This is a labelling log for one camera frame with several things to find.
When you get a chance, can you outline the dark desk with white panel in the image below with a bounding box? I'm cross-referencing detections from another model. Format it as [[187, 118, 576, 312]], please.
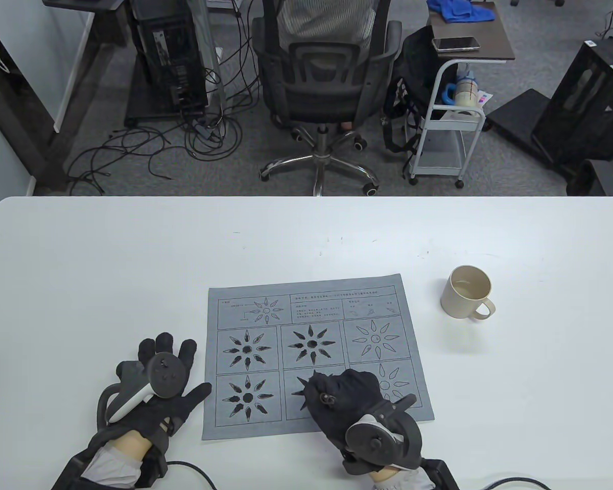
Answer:
[[42, 0, 128, 133]]

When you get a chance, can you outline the person's right hand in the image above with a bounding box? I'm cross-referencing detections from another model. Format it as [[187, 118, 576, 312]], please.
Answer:
[[305, 370, 417, 460]]

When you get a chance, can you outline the tangle of black cables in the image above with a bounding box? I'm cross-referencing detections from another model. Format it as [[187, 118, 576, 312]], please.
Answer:
[[64, 0, 264, 197]]

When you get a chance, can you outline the aluminium frame post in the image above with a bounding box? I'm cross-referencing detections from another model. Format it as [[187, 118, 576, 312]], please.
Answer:
[[188, 0, 226, 110]]

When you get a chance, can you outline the black mesh office chair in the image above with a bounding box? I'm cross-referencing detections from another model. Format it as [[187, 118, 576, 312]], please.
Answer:
[[250, 0, 403, 197]]

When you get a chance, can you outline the black flat base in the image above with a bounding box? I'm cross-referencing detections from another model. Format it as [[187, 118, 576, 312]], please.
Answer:
[[485, 88, 550, 150]]

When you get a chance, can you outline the dark smartphone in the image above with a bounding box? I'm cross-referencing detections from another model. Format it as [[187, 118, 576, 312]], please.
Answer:
[[432, 37, 481, 53]]

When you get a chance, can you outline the white drinking bottle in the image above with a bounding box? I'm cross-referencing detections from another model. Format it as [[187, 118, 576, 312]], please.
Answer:
[[442, 71, 480, 109]]

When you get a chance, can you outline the black backpack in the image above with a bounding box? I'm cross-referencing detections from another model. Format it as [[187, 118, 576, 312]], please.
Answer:
[[382, 24, 460, 154]]

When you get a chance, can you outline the black computer tower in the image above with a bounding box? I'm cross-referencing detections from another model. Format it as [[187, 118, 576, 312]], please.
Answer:
[[130, 0, 208, 115]]

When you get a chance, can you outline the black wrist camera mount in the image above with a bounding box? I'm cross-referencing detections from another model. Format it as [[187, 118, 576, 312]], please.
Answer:
[[51, 439, 170, 490], [421, 458, 461, 490]]

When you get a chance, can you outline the person's left forearm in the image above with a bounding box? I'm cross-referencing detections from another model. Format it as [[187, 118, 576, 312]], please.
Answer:
[[84, 434, 152, 484]]

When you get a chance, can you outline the white cart brown top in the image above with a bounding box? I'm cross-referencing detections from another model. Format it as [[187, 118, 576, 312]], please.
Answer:
[[409, 3, 516, 189]]

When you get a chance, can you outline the blue cloth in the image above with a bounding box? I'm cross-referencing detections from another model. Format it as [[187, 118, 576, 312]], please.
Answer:
[[428, 0, 496, 23]]

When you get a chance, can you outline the dark vertical post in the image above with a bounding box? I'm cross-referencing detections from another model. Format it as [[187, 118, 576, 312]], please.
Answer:
[[0, 8, 67, 187]]

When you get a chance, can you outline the person's left hand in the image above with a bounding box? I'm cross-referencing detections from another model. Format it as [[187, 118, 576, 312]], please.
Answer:
[[97, 332, 213, 452]]

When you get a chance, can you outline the beige mug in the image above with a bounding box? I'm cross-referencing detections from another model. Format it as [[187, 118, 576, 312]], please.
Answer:
[[440, 265, 497, 321]]

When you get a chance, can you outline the black cable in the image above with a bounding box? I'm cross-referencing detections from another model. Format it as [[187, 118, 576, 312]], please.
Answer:
[[480, 476, 547, 490], [168, 460, 216, 490]]

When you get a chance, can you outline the dark grey handheld controller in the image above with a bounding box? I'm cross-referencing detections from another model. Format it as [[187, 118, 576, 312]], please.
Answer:
[[341, 394, 422, 473], [97, 353, 188, 426]]

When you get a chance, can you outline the grey water writing practice cloth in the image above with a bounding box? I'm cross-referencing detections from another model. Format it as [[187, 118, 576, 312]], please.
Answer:
[[201, 274, 436, 442]]

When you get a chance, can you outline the black open computer case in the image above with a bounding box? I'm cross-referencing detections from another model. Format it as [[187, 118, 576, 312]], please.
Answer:
[[531, 38, 613, 165]]

